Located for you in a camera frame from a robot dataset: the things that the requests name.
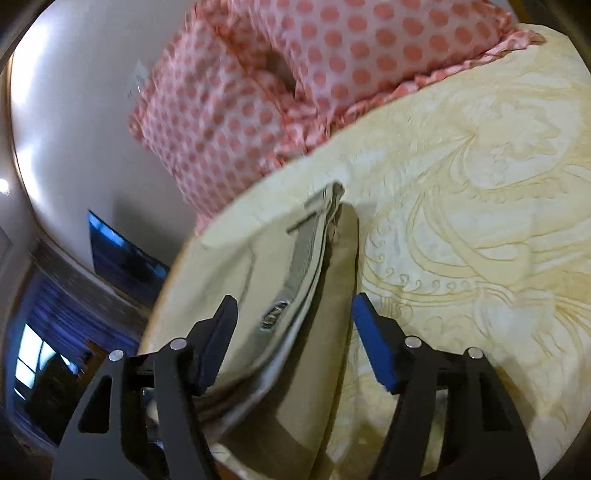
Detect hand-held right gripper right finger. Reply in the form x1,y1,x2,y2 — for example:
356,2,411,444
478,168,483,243
352,292,541,480

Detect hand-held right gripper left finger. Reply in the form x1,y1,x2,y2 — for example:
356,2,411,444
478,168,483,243
50,295,239,480

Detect beige pants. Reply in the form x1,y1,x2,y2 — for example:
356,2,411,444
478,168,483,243
188,182,360,480

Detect cream patterned bed sheet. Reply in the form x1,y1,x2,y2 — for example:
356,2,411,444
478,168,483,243
139,21,591,480

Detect blue curtain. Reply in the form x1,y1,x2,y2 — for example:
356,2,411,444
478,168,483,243
9,272,139,457

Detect bright window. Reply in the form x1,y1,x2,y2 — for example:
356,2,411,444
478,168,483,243
14,323,61,402

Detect pink polka dot pillow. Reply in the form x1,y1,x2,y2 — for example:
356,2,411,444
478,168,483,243
129,18,333,232
194,0,548,116

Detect wall television screen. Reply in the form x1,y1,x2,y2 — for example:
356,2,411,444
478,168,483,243
88,210,171,308

